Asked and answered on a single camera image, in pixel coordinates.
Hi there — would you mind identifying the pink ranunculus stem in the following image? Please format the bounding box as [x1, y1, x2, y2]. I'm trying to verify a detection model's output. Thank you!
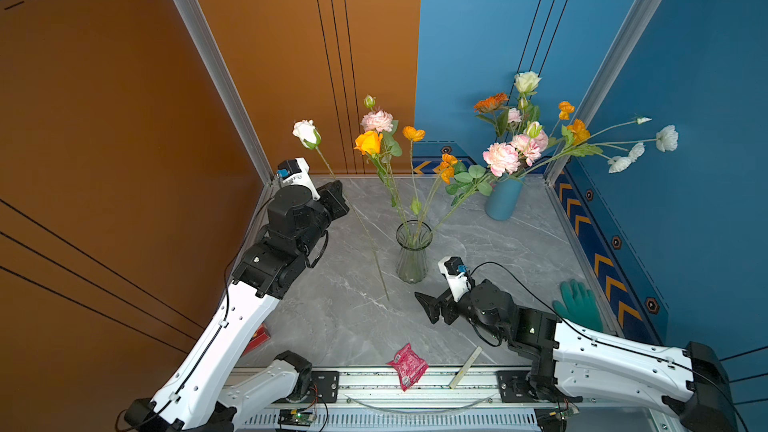
[507, 107, 523, 128]

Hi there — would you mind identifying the cream white rose stem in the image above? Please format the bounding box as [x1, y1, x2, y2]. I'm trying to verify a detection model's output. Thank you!
[514, 71, 541, 130]

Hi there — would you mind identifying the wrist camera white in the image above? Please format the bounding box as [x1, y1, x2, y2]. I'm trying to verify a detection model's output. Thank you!
[277, 157, 320, 201]
[438, 256, 474, 303]

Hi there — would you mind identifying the white pink peony stem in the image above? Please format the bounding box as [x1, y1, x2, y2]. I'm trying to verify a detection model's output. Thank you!
[520, 116, 680, 177]

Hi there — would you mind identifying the left aluminium corner post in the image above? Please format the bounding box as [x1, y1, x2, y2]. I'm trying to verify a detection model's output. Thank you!
[173, 0, 272, 183]

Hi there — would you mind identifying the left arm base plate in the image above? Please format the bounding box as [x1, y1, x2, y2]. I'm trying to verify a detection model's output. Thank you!
[286, 370, 340, 404]

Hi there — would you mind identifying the red white bandage box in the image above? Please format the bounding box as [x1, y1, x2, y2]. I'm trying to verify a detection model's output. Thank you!
[242, 324, 271, 356]

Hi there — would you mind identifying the clear glass vase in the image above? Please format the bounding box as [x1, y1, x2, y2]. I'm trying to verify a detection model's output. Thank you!
[396, 220, 434, 284]

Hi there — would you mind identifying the white pink bud stem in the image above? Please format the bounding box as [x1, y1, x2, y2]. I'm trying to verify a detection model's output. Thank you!
[291, 118, 391, 302]

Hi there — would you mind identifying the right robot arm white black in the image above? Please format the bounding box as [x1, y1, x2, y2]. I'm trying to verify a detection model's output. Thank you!
[415, 280, 738, 431]

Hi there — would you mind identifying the right circuit board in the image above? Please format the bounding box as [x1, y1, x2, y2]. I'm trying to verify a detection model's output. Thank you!
[534, 405, 580, 432]

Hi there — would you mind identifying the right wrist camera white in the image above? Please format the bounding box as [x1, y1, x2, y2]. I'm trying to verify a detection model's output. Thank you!
[438, 256, 474, 303]

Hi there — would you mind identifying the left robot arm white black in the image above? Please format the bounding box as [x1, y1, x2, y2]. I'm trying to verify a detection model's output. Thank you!
[122, 180, 349, 431]

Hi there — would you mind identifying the yellow rose pink spray stem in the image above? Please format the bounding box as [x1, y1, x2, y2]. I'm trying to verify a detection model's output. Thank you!
[354, 95, 417, 246]

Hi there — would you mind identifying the teal ceramic vase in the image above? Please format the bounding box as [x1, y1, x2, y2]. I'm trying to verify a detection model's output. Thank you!
[485, 178, 524, 221]

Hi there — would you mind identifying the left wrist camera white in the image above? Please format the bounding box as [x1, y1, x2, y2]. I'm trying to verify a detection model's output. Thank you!
[277, 157, 320, 201]

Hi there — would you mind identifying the yellow orange poppy stem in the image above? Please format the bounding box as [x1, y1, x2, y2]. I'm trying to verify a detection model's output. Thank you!
[536, 101, 602, 165]

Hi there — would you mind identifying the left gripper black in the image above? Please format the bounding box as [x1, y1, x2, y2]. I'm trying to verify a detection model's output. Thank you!
[293, 179, 346, 262]

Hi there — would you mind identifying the aluminium front rail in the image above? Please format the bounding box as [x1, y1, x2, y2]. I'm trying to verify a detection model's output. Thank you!
[226, 366, 683, 431]

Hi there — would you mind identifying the left green circuit board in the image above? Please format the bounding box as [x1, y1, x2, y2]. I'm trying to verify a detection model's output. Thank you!
[276, 409, 318, 431]

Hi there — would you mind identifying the pink snack packet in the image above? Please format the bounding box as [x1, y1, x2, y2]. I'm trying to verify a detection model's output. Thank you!
[387, 343, 428, 392]

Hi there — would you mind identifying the orange gerbera daisy stem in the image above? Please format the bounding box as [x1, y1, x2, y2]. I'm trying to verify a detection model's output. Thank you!
[474, 93, 510, 140]

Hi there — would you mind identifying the green rubber glove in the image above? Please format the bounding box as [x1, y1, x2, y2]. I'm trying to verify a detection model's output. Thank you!
[552, 280, 604, 332]

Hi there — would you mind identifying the pale wooden stick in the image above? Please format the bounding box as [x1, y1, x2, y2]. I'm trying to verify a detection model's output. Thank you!
[449, 346, 483, 389]

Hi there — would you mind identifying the aluminium corner post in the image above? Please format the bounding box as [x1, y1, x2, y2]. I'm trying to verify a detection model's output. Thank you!
[173, 0, 272, 183]
[543, 0, 692, 187]

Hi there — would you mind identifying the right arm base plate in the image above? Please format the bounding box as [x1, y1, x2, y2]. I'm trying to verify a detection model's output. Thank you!
[495, 369, 583, 404]

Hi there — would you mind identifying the right aluminium corner post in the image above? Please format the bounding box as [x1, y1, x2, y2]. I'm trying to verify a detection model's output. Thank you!
[543, 0, 692, 187]

